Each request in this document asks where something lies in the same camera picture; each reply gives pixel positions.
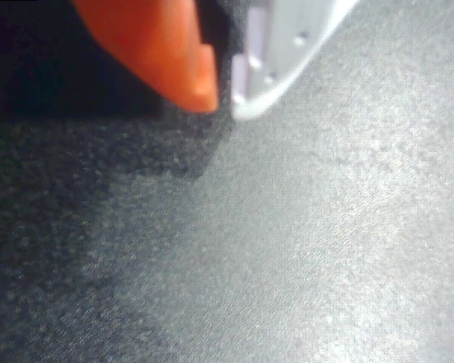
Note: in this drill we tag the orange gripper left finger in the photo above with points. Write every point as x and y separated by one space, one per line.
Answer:
155 49

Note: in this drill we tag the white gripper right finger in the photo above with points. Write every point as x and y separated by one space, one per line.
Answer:
283 64

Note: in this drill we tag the black table mat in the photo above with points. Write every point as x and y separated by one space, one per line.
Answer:
287 246

